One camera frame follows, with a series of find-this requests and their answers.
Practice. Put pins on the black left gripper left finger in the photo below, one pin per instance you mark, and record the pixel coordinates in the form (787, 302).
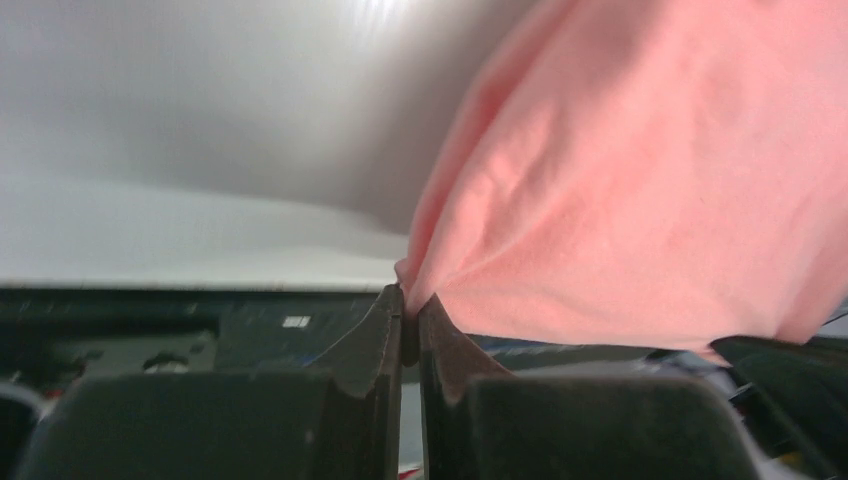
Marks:
(336, 418)

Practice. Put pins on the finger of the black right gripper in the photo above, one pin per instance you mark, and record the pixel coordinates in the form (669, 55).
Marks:
(805, 388)

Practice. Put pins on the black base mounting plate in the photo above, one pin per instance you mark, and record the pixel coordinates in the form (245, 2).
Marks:
(49, 337)

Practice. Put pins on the pink t-shirt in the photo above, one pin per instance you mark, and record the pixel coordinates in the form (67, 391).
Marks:
(644, 173)

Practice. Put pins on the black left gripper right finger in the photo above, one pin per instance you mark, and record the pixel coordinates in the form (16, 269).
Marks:
(481, 421)

